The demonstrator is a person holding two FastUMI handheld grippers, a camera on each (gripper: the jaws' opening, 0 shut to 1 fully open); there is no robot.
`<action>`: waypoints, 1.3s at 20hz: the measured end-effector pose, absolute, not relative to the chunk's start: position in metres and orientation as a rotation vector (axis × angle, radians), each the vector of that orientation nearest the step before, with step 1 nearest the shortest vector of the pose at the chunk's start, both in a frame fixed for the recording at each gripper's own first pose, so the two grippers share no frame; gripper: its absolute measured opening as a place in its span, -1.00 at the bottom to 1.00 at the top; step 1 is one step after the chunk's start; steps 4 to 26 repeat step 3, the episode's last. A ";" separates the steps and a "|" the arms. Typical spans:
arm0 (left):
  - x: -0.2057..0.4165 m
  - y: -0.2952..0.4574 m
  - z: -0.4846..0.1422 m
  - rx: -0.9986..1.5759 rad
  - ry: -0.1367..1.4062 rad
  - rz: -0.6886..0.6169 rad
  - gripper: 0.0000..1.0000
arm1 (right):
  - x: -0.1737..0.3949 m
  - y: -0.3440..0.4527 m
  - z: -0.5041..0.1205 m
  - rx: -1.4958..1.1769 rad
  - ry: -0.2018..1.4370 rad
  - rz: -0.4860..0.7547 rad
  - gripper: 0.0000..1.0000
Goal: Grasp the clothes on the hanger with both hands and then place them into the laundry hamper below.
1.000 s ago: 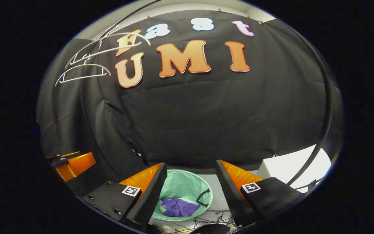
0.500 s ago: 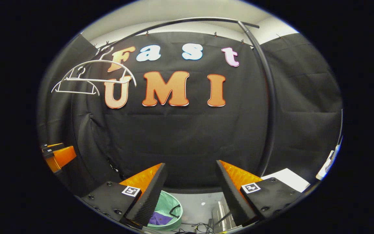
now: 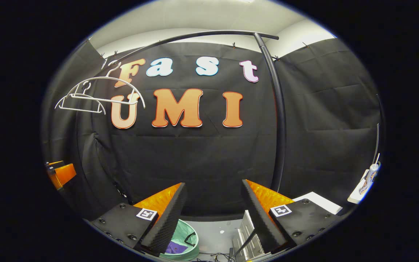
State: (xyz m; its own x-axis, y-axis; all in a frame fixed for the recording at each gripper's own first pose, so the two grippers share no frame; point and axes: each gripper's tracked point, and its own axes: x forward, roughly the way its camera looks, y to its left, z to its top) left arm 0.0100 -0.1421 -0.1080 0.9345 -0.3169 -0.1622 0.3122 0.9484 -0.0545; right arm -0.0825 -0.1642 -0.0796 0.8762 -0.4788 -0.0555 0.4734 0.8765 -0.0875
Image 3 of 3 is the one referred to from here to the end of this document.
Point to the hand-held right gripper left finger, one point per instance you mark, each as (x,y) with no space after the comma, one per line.
(167,218)

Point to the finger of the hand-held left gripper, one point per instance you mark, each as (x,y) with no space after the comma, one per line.
(55,162)
(64,174)

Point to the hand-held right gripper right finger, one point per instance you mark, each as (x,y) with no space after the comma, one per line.
(260,218)

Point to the green laundry hamper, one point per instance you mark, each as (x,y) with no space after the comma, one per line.
(189,233)

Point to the white plastic hanger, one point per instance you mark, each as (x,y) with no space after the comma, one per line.
(122,82)
(86,97)

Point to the black clothes rack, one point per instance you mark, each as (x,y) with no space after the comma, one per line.
(280,127)

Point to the white drawer cabinet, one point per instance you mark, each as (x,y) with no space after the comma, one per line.
(247,236)

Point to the white flat box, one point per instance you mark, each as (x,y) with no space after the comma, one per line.
(322,202)

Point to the clear plastic bottle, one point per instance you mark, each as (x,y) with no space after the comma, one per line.
(373,169)

